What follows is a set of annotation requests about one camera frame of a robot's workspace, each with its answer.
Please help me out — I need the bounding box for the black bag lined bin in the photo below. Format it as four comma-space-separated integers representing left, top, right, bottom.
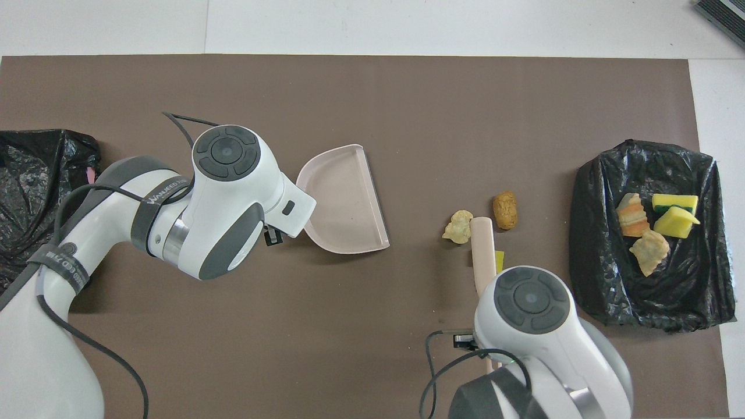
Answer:
569, 139, 737, 333

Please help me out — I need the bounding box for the round beige bread piece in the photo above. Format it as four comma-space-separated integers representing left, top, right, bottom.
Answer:
441, 209, 475, 245

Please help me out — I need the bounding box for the beige orange layered bread piece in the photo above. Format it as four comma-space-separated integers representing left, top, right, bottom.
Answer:
617, 192, 651, 238

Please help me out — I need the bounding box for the black bag bin pink spot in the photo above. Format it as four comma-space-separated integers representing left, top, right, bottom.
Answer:
0, 129, 102, 292

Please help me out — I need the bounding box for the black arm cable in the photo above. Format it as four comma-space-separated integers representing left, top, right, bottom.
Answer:
419, 329, 531, 419
35, 111, 222, 419

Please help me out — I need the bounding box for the beige hand brush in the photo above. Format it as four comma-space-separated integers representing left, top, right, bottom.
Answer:
469, 216, 502, 373

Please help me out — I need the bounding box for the brown croquette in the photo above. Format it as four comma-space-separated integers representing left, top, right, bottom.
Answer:
492, 191, 519, 231

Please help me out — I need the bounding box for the brown table mat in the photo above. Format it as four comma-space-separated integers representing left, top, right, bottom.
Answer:
0, 54, 731, 419

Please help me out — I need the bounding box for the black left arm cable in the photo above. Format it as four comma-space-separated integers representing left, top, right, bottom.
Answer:
35, 111, 222, 419

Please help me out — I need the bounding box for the beige plastic dustpan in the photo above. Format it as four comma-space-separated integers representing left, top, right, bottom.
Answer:
296, 144, 391, 255

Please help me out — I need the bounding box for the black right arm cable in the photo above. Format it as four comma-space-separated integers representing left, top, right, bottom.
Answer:
419, 329, 531, 419

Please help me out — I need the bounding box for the dark grey ribbed panel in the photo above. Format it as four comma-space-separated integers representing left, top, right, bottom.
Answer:
696, 0, 745, 50

